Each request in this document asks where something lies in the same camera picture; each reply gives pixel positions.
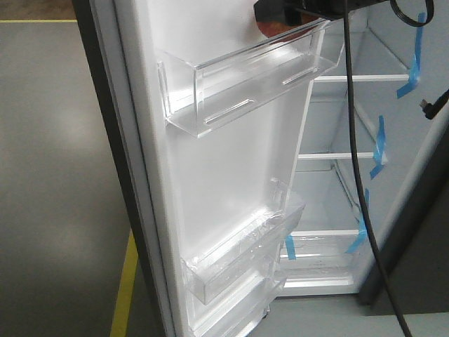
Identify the blue tape top shelf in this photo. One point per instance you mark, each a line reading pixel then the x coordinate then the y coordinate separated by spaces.
pixel 415 70

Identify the clear upper door bin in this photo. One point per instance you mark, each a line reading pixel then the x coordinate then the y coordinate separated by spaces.
pixel 199 97

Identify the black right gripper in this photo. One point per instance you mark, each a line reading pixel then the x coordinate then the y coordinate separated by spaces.
pixel 275 10

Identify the clear crisper drawer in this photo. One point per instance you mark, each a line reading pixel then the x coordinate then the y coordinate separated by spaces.
pixel 320 260

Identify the clear middle door bin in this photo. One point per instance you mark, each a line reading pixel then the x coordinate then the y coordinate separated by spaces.
pixel 208 275

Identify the clear door bin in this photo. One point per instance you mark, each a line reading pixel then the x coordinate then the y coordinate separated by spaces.
pixel 199 97
pixel 237 306
pixel 208 275

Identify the blue tape middle shelf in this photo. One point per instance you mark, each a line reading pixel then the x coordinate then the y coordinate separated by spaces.
pixel 379 155

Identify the blue tape lower shelf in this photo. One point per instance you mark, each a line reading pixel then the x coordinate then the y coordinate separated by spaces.
pixel 360 238

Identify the clear lower door bin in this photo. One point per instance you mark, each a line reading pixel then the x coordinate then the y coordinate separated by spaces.
pixel 237 306

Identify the dark grey fridge body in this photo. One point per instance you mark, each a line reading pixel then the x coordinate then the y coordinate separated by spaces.
pixel 408 200

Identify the red yellow apple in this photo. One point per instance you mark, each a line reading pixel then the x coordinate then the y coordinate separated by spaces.
pixel 272 28

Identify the blue tape drawer left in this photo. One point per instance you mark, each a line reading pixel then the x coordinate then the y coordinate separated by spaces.
pixel 290 247

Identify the fridge door white inside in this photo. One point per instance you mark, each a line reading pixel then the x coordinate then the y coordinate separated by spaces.
pixel 183 194

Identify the blue tape shelf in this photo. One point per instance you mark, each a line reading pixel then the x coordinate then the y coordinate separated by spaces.
pixel 360 238
pixel 379 155
pixel 415 70

